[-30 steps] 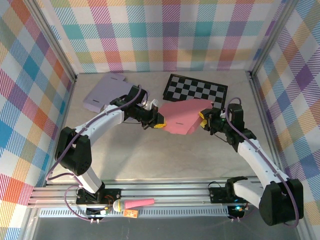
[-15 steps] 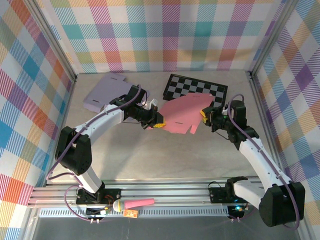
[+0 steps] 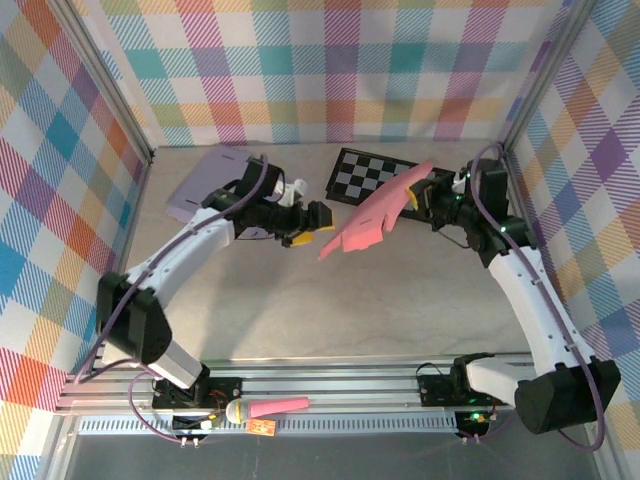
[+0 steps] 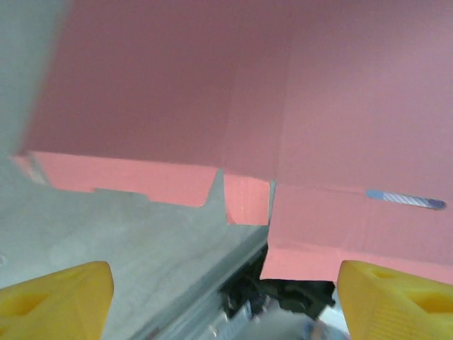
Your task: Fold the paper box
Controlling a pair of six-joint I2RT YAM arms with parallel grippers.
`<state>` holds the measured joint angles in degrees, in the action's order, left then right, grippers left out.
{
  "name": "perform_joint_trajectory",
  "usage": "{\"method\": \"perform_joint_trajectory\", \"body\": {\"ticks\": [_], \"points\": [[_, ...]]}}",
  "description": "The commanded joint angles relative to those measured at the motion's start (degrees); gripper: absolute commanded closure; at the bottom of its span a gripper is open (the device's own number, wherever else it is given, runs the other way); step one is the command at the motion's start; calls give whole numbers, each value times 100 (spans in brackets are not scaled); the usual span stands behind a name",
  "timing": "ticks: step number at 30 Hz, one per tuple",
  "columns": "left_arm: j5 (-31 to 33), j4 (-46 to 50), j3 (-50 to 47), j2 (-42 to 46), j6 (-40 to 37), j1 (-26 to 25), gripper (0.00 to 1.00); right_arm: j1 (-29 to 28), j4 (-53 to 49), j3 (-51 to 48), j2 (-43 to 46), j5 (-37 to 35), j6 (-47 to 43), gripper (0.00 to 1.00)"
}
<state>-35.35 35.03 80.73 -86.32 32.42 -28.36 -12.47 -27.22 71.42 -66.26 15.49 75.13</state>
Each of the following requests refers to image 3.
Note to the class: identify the pink paper box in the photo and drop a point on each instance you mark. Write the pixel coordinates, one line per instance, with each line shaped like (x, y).
(370, 220)

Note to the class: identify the lavender paper box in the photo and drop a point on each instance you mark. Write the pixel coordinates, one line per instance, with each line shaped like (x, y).
(205, 175)

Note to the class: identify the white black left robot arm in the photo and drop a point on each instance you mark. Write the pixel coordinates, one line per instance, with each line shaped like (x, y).
(170, 260)

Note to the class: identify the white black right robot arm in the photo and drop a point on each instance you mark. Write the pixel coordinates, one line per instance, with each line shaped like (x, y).
(525, 300)

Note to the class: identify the black grey checkerboard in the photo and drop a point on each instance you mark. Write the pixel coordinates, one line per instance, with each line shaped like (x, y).
(360, 180)

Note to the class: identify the pink white toy microphone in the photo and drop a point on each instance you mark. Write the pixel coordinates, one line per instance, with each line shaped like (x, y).
(280, 406)

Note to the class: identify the small orange circuit board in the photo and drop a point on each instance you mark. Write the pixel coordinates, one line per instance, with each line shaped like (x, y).
(261, 427)

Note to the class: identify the small green circuit board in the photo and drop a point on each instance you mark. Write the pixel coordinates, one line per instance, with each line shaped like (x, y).
(207, 424)

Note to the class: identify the black board with green light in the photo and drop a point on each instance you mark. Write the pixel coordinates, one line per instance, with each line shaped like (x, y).
(475, 419)

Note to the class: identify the aluminium side rail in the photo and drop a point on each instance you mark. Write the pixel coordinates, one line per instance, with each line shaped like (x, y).
(131, 225)
(518, 200)

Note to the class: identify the aluminium base frame rail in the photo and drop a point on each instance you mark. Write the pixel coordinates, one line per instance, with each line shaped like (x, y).
(325, 387)

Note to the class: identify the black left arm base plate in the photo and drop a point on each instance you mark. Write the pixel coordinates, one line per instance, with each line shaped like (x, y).
(227, 387)

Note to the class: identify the aluminium corner post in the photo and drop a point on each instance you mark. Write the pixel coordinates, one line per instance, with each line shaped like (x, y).
(545, 70)
(102, 75)

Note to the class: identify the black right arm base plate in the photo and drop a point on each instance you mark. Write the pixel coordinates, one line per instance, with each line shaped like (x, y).
(431, 395)

